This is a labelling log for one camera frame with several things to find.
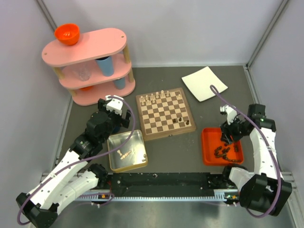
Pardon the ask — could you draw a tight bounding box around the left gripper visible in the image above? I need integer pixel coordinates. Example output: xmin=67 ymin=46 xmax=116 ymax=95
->
xmin=99 ymin=99 xmax=132 ymax=143

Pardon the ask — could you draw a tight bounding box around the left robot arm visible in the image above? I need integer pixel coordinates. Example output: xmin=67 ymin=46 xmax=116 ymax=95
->
xmin=16 ymin=95 xmax=134 ymax=228

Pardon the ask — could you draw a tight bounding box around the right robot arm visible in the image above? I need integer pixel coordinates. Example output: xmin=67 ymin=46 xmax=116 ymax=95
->
xmin=220 ymin=104 xmax=292 ymax=216

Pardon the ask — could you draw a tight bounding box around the wooden chess board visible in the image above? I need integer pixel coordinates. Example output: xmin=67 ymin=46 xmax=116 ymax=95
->
xmin=136 ymin=88 xmax=196 ymax=141

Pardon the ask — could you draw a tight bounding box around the orange plastic tray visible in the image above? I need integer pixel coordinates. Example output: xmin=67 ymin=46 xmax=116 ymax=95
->
xmin=201 ymin=127 xmax=244 ymax=166

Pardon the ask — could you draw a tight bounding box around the light piece lying in tin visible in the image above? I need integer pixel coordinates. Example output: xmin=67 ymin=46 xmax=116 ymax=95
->
xmin=120 ymin=151 xmax=132 ymax=160

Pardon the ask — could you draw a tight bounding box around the small blue cup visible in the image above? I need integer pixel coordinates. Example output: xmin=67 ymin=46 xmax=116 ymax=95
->
xmin=114 ymin=77 xmax=125 ymax=90

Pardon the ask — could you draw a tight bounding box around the square metal tin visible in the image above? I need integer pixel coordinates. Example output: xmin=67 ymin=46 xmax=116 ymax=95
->
xmin=107 ymin=130 xmax=148 ymax=173

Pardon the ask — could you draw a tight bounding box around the orange bowl under shelf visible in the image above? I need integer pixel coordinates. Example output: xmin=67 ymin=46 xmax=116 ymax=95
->
xmin=79 ymin=86 xmax=93 ymax=91

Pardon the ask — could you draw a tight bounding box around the dark piece in tin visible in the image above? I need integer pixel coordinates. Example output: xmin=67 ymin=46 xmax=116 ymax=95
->
xmin=142 ymin=154 xmax=148 ymax=162

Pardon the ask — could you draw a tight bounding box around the clear drinking glass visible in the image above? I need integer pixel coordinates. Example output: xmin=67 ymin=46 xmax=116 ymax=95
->
xmin=72 ymin=62 xmax=91 ymax=81

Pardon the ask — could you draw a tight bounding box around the pink three-tier shelf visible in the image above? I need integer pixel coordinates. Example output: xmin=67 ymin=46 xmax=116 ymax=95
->
xmin=42 ymin=28 xmax=135 ymax=106

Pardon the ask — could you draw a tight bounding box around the tall blue cup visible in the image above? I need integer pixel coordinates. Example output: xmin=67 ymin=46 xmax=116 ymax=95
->
xmin=95 ymin=56 xmax=114 ymax=76

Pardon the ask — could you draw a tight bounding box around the white square plate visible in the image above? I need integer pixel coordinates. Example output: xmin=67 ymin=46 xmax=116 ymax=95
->
xmin=181 ymin=66 xmax=228 ymax=102

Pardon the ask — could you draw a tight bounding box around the orange bowl on shelf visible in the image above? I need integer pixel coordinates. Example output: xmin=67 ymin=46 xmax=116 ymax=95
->
xmin=54 ymin=23 xmax=80 ymax=46

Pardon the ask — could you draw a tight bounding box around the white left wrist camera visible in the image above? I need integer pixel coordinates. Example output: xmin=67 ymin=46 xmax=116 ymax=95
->
xmin=105 ymin=95 xmax=124 ymax=116

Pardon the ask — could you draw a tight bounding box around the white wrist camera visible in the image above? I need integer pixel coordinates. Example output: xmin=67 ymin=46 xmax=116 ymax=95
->
xmin=219 ymin=104 xmax=238 ymax=125
xmin=105 ymin=95 xmax=124 ymax=116

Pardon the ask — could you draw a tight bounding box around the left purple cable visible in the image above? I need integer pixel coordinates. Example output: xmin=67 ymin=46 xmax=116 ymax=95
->
xmin=18 ymin=95 xmax=136 ymax=225

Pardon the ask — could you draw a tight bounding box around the purple cable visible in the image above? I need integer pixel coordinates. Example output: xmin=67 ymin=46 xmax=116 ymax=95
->
xmin=18 ymin=95 xmax=136 ymax=225
xmin=210 ymin=85 xmax=283 ymax=217

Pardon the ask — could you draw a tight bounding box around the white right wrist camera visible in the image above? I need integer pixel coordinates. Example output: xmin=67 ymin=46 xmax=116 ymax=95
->
xmin=219 ymin=104 xmax=238 ymax=125

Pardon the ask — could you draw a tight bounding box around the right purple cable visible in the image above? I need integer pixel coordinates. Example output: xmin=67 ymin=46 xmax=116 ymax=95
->
xmin=210 ymin=85 xmax=283 ymax=217

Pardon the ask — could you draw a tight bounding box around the white cable duct strip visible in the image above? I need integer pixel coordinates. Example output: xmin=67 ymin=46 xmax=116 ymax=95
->
xmin=76 ymin=189 xmax=238 ymax=202

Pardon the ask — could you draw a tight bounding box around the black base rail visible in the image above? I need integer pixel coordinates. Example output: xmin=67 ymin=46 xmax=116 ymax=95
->
xmin=107 ymin=172 xmax=238 ymax=197

